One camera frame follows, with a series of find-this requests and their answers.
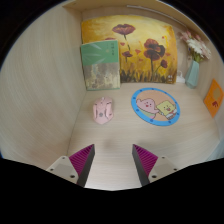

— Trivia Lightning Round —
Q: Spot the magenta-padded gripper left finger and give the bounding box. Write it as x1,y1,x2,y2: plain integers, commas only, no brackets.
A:
45,143,96,188

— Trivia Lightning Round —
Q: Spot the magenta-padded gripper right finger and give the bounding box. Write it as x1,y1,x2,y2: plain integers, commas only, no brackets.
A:
131,143,179,187

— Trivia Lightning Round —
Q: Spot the pink computer mouse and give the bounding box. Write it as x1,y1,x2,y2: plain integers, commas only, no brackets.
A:
92,96,115,125

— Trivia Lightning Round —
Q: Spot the round cartoon mouse pad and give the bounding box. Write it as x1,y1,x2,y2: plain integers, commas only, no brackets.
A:
130,87,181,126

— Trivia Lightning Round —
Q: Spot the orange booklet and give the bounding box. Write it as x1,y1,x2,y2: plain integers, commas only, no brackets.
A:
203,78,224,118

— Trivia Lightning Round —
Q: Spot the small white adapter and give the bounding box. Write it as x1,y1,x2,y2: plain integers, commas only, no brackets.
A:
175,70,186,84

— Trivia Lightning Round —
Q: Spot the teal faceted vase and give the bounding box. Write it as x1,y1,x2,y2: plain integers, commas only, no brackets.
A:
184,59,200,90

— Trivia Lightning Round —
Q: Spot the green cover book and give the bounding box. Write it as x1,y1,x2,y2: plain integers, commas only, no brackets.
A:
80,40,121,92

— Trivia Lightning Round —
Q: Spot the poppy flower painting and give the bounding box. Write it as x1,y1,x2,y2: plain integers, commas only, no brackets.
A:
80,14,179,84

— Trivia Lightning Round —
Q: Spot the pink and white flower bouquet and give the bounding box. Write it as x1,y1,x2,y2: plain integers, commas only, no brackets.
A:
178,30,212,64

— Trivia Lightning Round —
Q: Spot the white light bar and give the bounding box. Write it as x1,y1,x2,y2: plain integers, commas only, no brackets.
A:
126,4,188,28

